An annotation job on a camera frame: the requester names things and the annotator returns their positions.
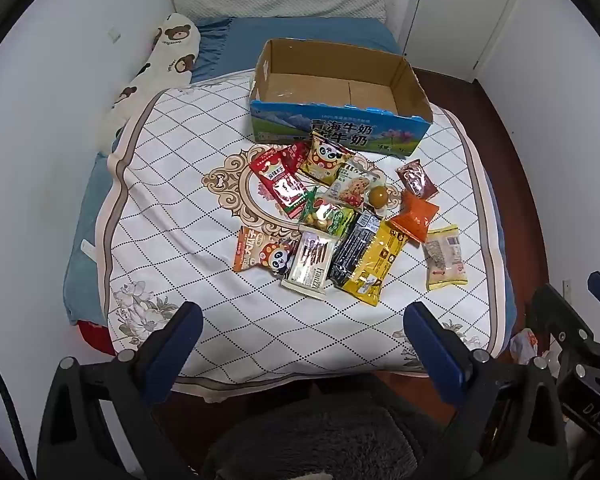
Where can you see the bear print pillow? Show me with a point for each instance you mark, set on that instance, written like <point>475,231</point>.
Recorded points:
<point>152,70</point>

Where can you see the light blue duvet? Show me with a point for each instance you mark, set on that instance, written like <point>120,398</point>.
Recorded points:
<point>87,270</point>

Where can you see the packed brown braised egg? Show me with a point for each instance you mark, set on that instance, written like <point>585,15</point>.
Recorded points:
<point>377,195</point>

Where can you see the green pea snack packet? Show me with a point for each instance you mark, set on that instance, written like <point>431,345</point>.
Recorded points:
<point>327,217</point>

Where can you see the blue bed sheet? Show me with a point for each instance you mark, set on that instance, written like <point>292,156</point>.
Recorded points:
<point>300,32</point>

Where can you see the yellow panda snack packet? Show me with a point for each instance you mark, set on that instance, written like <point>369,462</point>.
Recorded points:
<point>327,157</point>

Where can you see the low white wall socket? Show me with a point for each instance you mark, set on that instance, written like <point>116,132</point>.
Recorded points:
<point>566,289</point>

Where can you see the white chocolate stick packet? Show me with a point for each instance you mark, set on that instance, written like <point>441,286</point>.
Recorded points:
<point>312,262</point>

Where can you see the white orange plastic bag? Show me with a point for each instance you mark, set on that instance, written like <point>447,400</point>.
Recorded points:
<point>525,344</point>

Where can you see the red cloth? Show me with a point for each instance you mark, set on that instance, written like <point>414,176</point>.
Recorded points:
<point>93,337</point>

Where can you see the white door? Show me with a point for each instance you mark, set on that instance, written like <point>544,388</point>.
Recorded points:
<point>460,10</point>

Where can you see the dark red snack packet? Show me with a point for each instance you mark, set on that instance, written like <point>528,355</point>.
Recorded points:
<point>417,178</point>

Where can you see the orange panda snack packet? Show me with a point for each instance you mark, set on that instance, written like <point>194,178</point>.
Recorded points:
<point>262,255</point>

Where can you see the pale yellow bread packet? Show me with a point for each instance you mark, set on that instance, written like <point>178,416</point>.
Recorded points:
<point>445,257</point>

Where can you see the person's grey fleece clothing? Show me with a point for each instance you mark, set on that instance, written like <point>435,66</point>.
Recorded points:
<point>330,435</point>

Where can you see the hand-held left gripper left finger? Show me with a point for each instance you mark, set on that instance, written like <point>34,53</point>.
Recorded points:
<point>177,345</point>

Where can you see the red crown print snack packet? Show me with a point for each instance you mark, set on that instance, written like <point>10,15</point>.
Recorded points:
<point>275,182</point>

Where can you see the white cereal bar packet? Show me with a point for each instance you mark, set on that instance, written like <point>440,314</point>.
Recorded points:
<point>352,185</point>

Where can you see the cardboard box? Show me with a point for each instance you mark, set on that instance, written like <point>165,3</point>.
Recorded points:
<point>330,90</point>

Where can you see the white quilted floral blanket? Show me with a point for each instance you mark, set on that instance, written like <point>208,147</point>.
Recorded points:
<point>179,210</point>

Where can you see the small red snack packet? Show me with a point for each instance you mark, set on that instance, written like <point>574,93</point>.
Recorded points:
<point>296,156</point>

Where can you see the plain orange snack packet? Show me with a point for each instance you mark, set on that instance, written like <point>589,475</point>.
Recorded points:
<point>415,217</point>

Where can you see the yellow and black snack packet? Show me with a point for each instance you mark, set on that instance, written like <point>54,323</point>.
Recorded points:
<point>380,265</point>

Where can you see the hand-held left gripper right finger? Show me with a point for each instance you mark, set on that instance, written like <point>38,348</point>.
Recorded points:
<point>432,347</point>

